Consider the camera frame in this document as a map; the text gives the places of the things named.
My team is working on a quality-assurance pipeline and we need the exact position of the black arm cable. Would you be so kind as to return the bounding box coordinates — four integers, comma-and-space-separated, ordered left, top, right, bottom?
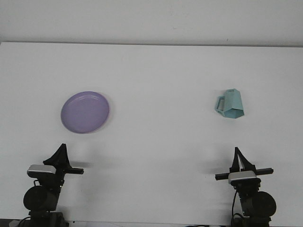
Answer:
231, 191, 244, 224
18, 217, 32, 227

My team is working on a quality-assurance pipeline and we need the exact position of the purple round plate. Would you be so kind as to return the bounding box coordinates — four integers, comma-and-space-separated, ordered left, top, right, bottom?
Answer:
60, 91, 111, 135

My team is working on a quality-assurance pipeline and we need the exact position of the pale blue hexagonal cup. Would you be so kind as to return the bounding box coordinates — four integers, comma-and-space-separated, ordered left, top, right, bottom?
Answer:
214, 88, 245, 120

